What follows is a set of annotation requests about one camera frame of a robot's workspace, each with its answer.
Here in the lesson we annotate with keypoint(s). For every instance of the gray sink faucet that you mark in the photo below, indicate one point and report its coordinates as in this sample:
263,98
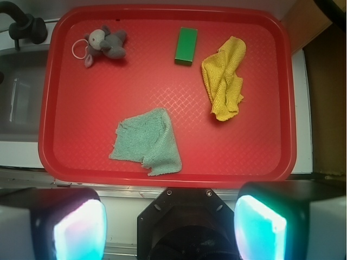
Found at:
25,26

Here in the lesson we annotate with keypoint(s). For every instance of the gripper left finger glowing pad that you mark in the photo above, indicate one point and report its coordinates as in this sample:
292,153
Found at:
52,223

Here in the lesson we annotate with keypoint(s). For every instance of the light teal woven cloth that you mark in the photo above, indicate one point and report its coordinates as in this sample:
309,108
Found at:
148,139

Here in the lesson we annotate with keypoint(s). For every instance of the gray toy sink basin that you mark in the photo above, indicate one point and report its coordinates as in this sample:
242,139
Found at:
22,82

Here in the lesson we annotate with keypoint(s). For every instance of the green rectangular block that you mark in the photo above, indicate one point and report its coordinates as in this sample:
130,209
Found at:
186,45

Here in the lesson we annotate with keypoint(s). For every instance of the yellow woven cloth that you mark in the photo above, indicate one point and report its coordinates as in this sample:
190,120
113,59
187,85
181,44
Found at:
221,81

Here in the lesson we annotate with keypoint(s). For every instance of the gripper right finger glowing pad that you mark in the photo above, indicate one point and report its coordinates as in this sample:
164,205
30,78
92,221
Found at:
293,219

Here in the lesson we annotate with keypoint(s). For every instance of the gray plush mouse toy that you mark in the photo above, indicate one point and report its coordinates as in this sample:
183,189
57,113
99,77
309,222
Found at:
102,42

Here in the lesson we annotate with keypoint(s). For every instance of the brown wooden board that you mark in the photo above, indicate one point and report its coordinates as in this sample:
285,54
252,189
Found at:
322,44

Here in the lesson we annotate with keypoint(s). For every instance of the red plastic tray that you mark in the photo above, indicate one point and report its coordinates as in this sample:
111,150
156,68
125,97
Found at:
81,107

